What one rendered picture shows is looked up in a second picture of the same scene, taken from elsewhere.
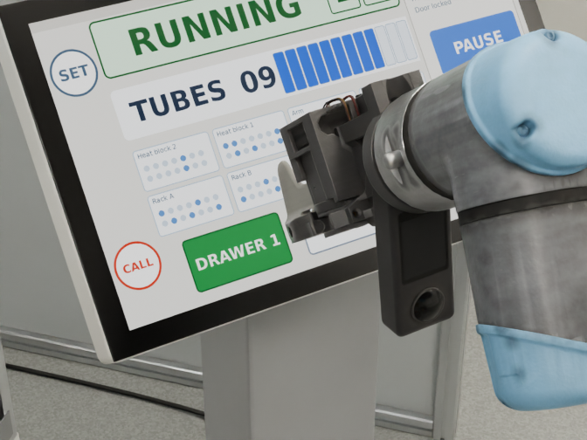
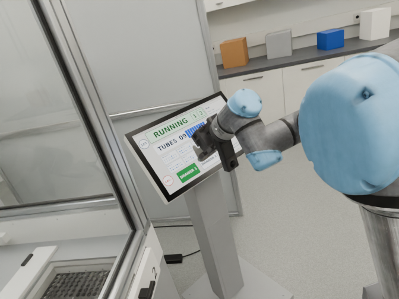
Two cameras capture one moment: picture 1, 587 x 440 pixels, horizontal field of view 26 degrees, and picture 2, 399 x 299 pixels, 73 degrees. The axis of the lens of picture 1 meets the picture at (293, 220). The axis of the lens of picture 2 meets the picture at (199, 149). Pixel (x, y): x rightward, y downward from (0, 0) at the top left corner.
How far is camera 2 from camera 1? 0.12 m
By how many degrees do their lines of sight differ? 9
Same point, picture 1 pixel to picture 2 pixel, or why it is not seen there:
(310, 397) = (212, 205)
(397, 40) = not seen: hidden behind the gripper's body
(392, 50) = not seen: hidden behind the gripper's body
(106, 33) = (148, 134)
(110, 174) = (157, 162)
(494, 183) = (240, 123)
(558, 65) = (246, 94)
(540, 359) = (261, 156)
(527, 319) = (256, 148)
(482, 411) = (247, 207)
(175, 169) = (170, 158)
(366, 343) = (220, 190)
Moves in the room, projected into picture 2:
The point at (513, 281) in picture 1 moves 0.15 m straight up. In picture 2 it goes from (250, 142) to (241, 78)
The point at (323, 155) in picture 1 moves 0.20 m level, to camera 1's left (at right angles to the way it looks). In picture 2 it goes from (202, 137) to (136, 155)
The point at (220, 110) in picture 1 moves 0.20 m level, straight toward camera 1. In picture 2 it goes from (176, 144) to (185, 167)
